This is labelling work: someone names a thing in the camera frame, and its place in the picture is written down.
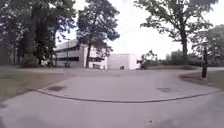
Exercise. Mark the plain white block building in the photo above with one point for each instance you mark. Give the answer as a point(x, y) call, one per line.
point(121, 61)

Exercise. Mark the white building with dark windows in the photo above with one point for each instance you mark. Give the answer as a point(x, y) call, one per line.
point(75, 53)

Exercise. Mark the grey asphalt path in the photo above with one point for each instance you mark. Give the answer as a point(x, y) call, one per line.
point(110, 110)

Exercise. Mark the tall pine tree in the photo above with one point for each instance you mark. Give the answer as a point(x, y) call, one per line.
point(95, 20)

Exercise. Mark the manhole cover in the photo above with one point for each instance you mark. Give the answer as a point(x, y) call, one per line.
point(164, 89)

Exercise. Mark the row of green bushes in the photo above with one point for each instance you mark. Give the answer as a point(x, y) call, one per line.
point(176, 59)

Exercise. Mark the large broad tree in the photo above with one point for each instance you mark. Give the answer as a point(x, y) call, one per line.
point(183, 38)

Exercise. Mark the group of tall dark trees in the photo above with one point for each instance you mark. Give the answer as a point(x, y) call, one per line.
point(36, 30)

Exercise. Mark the dry grass patch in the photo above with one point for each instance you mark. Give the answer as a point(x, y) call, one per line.
point(213, 80)
point(20, 83)

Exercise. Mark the dark post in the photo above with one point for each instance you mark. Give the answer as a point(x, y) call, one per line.
point(204, 63)

